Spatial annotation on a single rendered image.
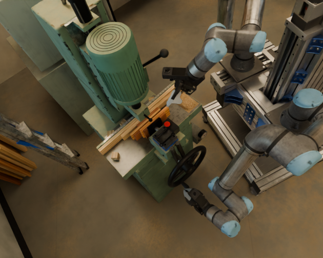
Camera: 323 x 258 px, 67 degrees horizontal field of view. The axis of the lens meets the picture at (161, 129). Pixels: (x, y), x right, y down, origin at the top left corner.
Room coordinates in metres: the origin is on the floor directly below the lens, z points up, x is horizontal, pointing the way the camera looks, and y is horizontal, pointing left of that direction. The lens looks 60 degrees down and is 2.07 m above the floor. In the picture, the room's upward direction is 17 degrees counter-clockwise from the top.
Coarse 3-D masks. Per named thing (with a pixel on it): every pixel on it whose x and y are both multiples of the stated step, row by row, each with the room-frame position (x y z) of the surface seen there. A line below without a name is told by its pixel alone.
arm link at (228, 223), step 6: (216, 216) 0.15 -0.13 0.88; (222, 216) 0.14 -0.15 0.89; (228, 216) 0.14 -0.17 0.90; (234, 216) 0.13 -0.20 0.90; (216, 222) 0.13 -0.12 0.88; (222, 222) 0.12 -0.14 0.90; (228, 222) 0.11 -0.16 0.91; (234, 222) 0.10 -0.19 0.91; (222, 228) 0.10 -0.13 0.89; (228, 228) 0.09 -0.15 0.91; (234, 228) 0.08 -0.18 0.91; (228, 234) 0.06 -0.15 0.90; (234, 234) 0.06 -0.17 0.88
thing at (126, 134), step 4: (168, 96) 0.84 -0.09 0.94; (160, 100) 0.82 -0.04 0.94; (164, 100) 0.82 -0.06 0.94; (156, 104) 0.80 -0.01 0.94; (160, 104) 0.80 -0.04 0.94; (164, 104) 0.81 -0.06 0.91; (152, 108) 0.79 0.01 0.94; (160, 108) 0.79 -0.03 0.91; (136, 124) 0.71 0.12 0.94; (128, 128) 0.70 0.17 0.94; (132, 128) 0.70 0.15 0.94; (124, 132) 0.69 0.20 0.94; (128, 132) 0.68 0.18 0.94; (124, 136) 0.67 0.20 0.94; (128, 136) 0.68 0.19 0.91; (124, 140) 0.66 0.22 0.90
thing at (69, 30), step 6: (96, 6) 0.92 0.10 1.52; (96, 12) 0.92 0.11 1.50; (66, 24) 0.86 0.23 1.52; (72, 24) 0.86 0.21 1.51; (96, 24) 0.91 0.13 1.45; (72, 30) 0.86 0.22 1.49; (78, 30) 0.87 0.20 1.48; (72, 36) 0.85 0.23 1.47; (78, 36) 0.86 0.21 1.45; (84, 36) 0.87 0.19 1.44; (78, 42) 0.86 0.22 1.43; (78, 48) 0.85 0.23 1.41; (84, 60) 0.86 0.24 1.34; (96, 78) 0.85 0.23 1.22; (102, 90) 0.85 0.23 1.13
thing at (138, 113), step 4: (144, 104) 0.73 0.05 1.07; (128, 108) 0.75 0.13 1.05; (132, 108) 0.73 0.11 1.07; (140, 108) 0.72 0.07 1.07; (144, 108) 0.71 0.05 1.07; (132, 112) 0.72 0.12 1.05; (136, 112) 0.70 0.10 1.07; (140, 112) 0.70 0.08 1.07; (144, 112) 0.70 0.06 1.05; (148, 112) 0.71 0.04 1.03; (136, 116) 0.70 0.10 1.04; (140, 116) 0.69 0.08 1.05; (144, 116) 0.70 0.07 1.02; (140, 120) 0.68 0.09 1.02
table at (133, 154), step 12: (180, 108) 0.76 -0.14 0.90; (180, 120) 0.68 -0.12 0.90; (120, 144) 0.64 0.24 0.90; (132, 144) 0.62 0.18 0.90; (144, 144) 0.60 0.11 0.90; (108, 156) 0.60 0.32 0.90; (120, 156) 0.58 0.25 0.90; (132, 156) 0.55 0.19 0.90; (144, 156) 0.54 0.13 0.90; (120, 168) 0.51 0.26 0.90; (132, 168) 0.49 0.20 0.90
